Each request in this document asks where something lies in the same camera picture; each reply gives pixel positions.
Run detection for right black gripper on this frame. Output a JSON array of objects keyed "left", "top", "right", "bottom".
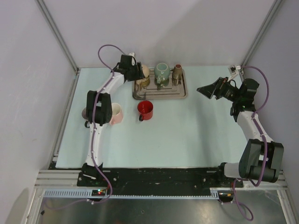
[{"left": 197, "top": 77, "right": 242, "bottom": 103}]

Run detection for beige ceramic mug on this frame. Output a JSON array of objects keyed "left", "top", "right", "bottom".
[{"left": 136, "top": 64, "right": 150, "bottom": 84}]

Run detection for red ceramic mug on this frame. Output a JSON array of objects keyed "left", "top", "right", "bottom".
[{"left": 137, "top": 100, "right": 154, "bottom": 121}]

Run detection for pink ceramic mug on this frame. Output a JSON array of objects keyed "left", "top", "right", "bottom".
[{"left": 110, "top": 103, "right": 123, "bottom": 125}]

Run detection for mauve ceramic cup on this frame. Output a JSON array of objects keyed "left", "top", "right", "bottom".
[{"left": 81, "top": 108, "right": 89, "bottom": 128}]

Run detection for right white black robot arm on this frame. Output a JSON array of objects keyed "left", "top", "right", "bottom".
[{"left": 197, "top": 77, "right": 284, "bottom": 183}]

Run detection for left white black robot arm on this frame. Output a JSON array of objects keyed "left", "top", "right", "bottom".
[{"left": 81, "top": 53, "right": 145, "bottom": 186}]

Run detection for green ceramic mug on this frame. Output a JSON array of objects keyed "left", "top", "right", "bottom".
[{"left": 154, "top": 63, "right": 171, "bottom": 84}]

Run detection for metal serving tray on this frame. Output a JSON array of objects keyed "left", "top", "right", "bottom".
[{"left": 133, "top": 69, "right": 188, "bottom": 100}]

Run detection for brown ceramic cup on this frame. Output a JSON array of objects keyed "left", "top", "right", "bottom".
[{"left": 172, "top": 64, "right": 183, "bottom": 85}]

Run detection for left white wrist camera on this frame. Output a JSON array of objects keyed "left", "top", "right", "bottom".
[{"left": 128, "top": 52, "right": 136, "bottom": 66}]

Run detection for right aluminium frame post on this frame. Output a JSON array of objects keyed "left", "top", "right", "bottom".
[{"left": 241, "top": 0, "right": 285, "bottom": 66}]

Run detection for aluminium frame post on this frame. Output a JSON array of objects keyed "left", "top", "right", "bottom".
[
  {"left": 241, "top": 0, "right": 285, "bottom": 66},
  {"left": 35, "top": 0, "right": 79, "bottom": 72}
]

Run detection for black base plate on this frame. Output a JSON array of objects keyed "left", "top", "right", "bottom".
[{"left": 77, "top": 167, "right": 234, "bottom": 196}]

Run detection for left aluminium frame post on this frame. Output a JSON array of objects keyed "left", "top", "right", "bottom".
[{"left": 35, "top": 0, "right": 79, "bottom": 72}]

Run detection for grey slotted cable duct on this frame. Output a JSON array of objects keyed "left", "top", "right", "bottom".
[{"left": 43, "top": 189, "right": 219, "bottom": 200}]

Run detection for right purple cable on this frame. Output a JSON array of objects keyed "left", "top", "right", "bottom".
[{"left": 230, "top": 66, "right": 271, "bottom": 221}]

